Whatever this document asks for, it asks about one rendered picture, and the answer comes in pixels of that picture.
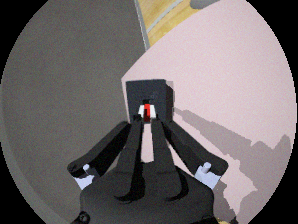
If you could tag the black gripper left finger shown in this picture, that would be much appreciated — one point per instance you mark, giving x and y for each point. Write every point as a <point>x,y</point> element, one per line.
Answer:
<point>97,161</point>

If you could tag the red peg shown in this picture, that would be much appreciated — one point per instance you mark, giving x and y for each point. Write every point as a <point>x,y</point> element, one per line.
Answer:
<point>147,113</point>

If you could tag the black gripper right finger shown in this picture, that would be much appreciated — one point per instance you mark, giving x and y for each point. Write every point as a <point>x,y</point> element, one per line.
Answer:
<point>203,165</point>

